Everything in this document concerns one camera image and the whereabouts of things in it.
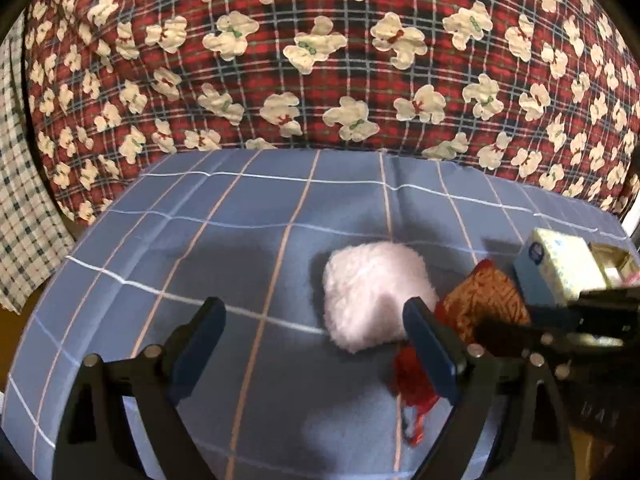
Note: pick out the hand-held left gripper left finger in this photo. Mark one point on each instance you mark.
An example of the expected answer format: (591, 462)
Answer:
(200, 350)

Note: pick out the blue checked bed sheet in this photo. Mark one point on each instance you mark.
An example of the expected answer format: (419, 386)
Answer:
(200, 235)

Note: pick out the beige checkered hanging cloth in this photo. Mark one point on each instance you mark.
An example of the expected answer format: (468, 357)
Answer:
(20, 210)

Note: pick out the gold rectangular tin box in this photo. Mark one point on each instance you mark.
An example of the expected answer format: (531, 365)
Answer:
(612, 255)

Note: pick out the white fluffy pillow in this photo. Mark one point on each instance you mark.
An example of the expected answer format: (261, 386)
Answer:
(370, 295)

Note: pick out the red plaid bear print blanket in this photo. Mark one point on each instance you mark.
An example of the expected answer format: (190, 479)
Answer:
(300, 85)

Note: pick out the yellow patterned tissue pack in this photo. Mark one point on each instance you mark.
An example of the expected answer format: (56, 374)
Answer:
(555, 260)

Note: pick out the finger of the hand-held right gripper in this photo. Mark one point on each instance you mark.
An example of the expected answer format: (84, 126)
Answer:
(605, 297)
(505, 335)

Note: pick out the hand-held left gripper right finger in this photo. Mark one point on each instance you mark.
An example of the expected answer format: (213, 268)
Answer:
(430, 355)

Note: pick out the red ribbon bow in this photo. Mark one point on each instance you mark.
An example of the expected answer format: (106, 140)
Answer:
(412, 380)

